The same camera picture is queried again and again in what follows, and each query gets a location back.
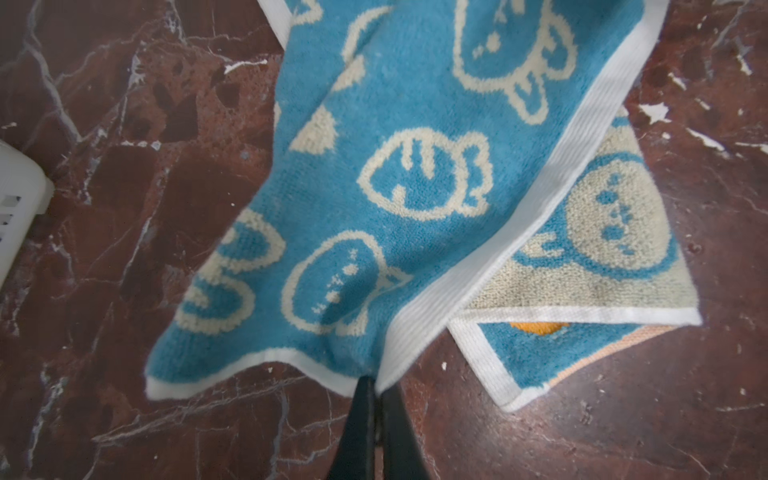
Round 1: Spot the white plastic perforated basket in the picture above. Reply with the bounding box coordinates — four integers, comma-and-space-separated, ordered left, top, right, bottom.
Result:
0, 141, 54, 284

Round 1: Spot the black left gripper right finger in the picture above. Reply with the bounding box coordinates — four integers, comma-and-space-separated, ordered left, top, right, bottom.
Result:
379, 385, 429, 480

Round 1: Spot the blue bunny pattern towel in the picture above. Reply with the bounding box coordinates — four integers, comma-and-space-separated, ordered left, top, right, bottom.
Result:
145, 1, 702, 411

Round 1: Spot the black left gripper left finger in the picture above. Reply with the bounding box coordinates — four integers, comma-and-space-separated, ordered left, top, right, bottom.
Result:
326, 377, 378, 480

